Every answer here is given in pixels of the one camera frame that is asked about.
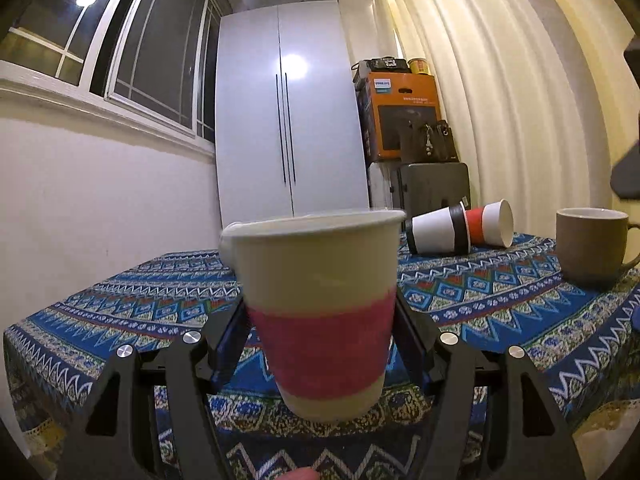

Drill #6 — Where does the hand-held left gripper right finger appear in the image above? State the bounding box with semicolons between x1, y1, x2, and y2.
392;292;588;480

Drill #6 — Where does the black device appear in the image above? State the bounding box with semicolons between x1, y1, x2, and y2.
351;57;411;74

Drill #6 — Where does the white box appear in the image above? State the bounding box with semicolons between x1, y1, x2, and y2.
368;161;402;211

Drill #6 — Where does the window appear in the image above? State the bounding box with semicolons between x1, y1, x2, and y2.
0;0;236;150

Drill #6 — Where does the white wardrobe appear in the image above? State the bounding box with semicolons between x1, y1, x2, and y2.
214;1;372;222

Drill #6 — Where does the blue patterned tablecloth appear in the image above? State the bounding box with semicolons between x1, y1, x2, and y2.
2;232;640;480

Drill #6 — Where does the orange cardboard box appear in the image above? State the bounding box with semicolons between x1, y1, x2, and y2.
357;71;443;163

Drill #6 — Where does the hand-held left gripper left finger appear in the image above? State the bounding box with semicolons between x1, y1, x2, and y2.
50;301;253;480

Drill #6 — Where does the red banded paper cup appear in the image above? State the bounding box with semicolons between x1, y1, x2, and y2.
465;199;515;248

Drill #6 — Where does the black banded paper cup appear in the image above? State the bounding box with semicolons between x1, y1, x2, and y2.
406;202;472;256

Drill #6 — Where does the pink banded paper cup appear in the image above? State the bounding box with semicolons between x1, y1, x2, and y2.
220;208;407;423

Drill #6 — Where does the brown ceramic mug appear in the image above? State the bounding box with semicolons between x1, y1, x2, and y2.
556;207;640;289

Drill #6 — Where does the black suitcase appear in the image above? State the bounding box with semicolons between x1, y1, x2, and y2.
395;162;471;217

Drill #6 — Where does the dark handbag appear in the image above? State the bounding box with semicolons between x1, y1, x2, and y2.
397;120;458;164

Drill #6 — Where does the white curtain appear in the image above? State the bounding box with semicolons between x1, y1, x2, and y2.
372;0;640;261

